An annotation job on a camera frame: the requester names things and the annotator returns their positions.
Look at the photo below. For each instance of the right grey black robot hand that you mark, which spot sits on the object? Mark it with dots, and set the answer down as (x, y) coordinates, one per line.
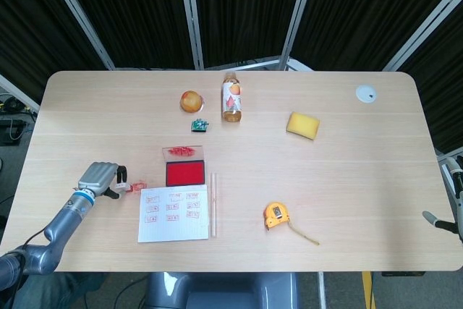
(445, 224)

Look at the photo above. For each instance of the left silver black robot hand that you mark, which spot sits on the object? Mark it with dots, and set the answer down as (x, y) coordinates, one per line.
(97, 177)

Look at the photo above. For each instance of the clear red stamp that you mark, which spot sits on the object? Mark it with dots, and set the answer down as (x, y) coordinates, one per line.
(122, 186)

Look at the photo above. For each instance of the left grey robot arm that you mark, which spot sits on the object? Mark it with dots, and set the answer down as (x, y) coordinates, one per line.
(61, 222)

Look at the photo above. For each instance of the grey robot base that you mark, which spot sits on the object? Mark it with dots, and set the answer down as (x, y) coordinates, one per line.
(224, 291)

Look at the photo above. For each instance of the black table control box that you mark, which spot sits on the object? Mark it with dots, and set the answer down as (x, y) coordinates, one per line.
(403, 273)

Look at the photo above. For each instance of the red ink pad clear lid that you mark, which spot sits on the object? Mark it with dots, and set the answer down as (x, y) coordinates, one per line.
(184, 175)

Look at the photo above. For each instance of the white lined notepad red stamps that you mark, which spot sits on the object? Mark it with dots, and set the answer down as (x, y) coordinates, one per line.
(173, 231)

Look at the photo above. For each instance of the small green toy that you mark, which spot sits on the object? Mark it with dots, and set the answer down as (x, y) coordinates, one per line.
(199, 125)

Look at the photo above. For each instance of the orange fruit jelly cup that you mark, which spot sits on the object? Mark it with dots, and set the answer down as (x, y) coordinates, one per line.
(191, 101)

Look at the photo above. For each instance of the clear glass test tube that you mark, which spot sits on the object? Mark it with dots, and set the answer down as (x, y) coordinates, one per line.
(214, 207)

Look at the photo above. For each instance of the dark grey fabric heap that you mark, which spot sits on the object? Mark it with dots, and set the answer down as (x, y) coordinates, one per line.
(54, 291)

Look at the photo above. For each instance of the silver table leg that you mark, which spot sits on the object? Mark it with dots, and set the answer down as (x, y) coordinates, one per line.
(322, 291)

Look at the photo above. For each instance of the orange drink plastic bottle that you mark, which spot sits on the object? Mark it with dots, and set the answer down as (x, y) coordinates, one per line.
(232, 101)

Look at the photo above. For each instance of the yellow tape measure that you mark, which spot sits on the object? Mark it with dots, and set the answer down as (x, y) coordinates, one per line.
(275, 215)

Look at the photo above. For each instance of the yellow sponge green base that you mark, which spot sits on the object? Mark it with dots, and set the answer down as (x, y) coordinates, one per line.
(303, 125)

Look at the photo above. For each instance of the white partition foot bar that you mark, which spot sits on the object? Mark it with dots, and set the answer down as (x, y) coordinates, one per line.
(253, 64)

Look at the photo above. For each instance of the yellow upright post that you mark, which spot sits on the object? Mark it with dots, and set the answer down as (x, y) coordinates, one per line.
(368, 291)

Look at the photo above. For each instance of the white partition frame post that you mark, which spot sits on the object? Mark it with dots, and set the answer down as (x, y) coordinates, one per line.
(427, 30)
(191, 16)
(81, 16)
(296, 16)
(18, 92)

